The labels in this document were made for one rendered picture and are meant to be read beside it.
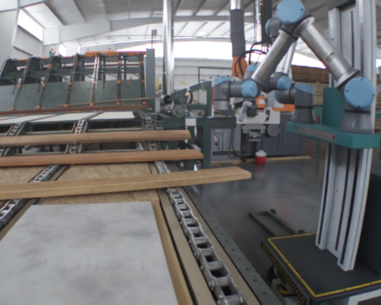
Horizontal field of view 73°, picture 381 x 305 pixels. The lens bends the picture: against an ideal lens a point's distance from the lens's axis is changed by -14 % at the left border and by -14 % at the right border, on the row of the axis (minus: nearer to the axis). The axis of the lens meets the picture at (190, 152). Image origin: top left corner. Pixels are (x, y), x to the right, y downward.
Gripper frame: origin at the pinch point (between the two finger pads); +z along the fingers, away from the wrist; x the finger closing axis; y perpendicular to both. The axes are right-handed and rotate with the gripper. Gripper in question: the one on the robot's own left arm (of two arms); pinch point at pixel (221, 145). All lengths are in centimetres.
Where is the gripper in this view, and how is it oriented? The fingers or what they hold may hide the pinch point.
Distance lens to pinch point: 136.4
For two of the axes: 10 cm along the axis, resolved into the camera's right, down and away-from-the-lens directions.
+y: -3.4, -1.6, 9.3
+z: 0.0, 9.9, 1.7
